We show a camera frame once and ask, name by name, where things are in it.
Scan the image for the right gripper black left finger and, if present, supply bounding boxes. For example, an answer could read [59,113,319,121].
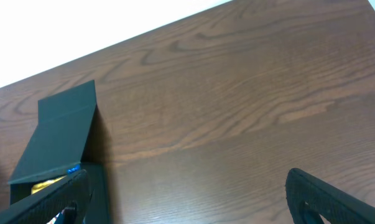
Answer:
[0,170,91,223]

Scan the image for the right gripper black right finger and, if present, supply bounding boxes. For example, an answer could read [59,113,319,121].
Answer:
[285,168,375,224]

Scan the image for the blue Oreo cookie pack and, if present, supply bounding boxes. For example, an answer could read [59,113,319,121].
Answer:
[67,164,81,174]

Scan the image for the yellow Hacks candy bag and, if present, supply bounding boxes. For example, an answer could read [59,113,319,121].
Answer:
[31,176,65,194]

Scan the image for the black gift box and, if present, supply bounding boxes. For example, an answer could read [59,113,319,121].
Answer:
[8,80,111,223]

